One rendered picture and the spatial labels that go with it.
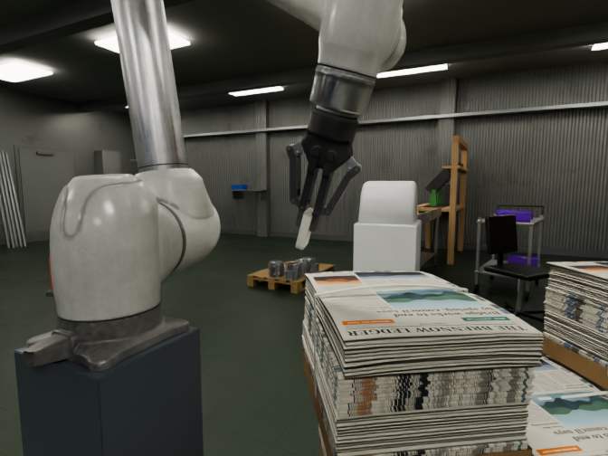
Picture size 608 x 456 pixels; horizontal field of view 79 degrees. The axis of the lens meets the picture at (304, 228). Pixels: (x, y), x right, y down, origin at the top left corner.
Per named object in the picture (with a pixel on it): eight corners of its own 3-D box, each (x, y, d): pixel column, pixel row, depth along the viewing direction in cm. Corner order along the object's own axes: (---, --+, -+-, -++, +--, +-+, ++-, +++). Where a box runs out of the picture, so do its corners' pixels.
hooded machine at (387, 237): (413, 325, 339) (418, 180, 324) (348, 316, 363) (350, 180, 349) (422, 304, 399) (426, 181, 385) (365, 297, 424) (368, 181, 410)
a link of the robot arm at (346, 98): (326, 66, 60) (317, 104, 62) (308, 61, 52) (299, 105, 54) (380, 80, 58) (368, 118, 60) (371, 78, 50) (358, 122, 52)
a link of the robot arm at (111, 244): (26, 318, 56) (14, 171, 54) (112, 287, 74) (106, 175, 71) (120, 327, 53) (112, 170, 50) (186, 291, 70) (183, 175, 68)
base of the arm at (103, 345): (-7, 359, 55) (-11, 323, 54) (123, 313, 75) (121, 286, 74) (71, 388, 47) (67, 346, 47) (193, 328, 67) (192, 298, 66)
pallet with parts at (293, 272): (301, 294, 436) (301, 266, 433) (245, 286, 470) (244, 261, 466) (335, 273, 538) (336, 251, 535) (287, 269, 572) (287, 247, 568)
